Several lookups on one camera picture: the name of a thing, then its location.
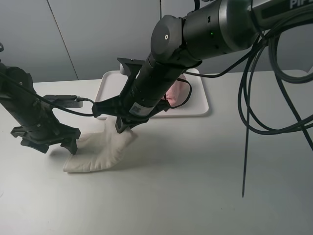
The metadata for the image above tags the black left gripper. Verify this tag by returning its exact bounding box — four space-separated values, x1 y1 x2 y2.
0 93 81 155

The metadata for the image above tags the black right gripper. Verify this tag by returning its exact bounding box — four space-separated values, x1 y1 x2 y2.
91 57 186 134

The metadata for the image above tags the cream white towel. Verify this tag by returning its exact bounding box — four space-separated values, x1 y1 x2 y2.
63 116 137 173

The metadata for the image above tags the pink towel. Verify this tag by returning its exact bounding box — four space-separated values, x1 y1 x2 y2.
162 74 192 109

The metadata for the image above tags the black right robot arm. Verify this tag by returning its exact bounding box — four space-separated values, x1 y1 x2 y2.
92 0 313 133

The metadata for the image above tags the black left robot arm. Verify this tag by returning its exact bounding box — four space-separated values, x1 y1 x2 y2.
0 63 81 154

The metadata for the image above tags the white rectangular plastic tray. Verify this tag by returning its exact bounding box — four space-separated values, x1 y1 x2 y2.
95 70 209 118

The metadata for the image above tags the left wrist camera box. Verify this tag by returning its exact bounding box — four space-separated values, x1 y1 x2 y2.
43 94 83 109

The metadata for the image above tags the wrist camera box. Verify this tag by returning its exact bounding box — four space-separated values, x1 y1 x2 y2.
43 94 83 109
119 62 131 76

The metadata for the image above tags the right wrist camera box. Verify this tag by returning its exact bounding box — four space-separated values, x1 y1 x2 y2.
119 62 131 76

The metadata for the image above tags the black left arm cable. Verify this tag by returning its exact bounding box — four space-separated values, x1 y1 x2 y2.
0 43 97 117

